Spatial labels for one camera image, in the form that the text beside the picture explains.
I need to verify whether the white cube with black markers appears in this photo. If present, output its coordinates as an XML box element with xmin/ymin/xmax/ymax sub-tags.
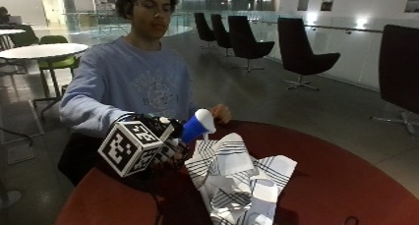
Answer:
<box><xmin>97</xmin><ymin>120</ymin><xmax>165</xmax><ymax>179</ymax></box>

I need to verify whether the white checked cloth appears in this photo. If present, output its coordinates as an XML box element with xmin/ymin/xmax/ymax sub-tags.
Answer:
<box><xmin>182</xmin><ymin>132</ymin><xmax>299</xmax><ymax>225</ymax></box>

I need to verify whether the the person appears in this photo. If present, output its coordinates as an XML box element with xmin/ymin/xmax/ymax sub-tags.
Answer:
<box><xmin>57</xmin><ymin>0</ymin><xmax>233</xmax><ymax>188</ymax></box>

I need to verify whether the black swivel chair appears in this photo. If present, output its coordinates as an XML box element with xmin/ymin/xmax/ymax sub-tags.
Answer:
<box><xmin>209</xmin><ymin>13</ymin><xmax>233</xmax><ymax>58</ymax></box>
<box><xmin>276</xmin><ymin>17</ymin><xmax>341</xmax><ymax>91</ymax></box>
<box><xmin>226</xmin><ymin>15</ymin><xmax>276</xmax><ymax>74</ymax></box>
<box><xmin>192</xmin><ymin>12</ymin><xmax>217</xmax><ymax>50</ymax></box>
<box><xmin>369</xmin><ymin>24</ymin><xmax>419</xmax><ymax>137</ymax></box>

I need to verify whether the metal handrail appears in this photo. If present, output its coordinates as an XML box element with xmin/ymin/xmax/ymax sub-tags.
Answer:
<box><xmin>248</xmin><ymin>19</ymin><xmax>384</xmax><ymax>35</ymax></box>

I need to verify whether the white round table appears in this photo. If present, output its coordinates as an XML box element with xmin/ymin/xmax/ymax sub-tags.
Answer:
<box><xmin>0</xmin><ymin>42</ymin><xmax>90</xmax><ymax>121</ymax></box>
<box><xmin>0</xmin><ymin>28</ymin><xmax>28</xmax><ymax>51</ymax></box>

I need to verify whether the dark green chair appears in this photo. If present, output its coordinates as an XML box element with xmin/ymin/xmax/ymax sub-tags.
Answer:
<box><xmin>8</xmin><ymin>24</ymin><xmax>41</xmax><ymax>48</ymax></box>

